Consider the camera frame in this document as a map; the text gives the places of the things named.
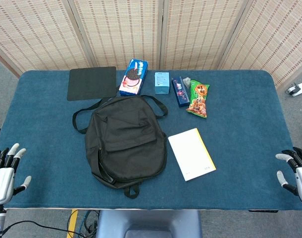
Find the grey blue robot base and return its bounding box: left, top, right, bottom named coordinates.
left=95, top=210, right=203, bottom=238

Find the light blue cardboard box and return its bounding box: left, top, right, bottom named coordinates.
left=154, top=72, right=170, bottom=95

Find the black floor cable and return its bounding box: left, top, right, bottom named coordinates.
left=2, top=220, right=97, bottom=238

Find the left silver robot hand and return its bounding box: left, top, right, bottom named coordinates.
left=0, top=143, right=32, bottom=206

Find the blue table cloth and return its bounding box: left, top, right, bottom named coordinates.
left=0, top=69, right=302, bottom=211

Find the blue floor cable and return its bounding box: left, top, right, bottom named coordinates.
left=79, top=210, right=90, bottom=230

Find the green orange snack bag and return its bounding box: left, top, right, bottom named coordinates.
left=186, top=79, right=210, bottom=119

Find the white power strip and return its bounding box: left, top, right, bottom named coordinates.
left=286, top=81, right=302, bottom=97

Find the blue cookie box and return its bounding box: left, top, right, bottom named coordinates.
left=119, top=59, right=149, bottom=97

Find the bamboo folding screen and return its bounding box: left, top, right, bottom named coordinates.
left=0, top=0, right=302, bottom=88

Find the white yellow notebook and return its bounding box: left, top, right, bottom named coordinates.
left=167, top=127, right=217, bottom=182

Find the dark blue long box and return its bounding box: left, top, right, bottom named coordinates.
left=171, top=76, right=191, bottom=108

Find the black backpack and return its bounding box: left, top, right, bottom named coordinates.
left=72, top=95, right=168, bottom=199

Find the black mouse pad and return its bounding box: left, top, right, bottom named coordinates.
left=67, top=66, right=117, bottom=101

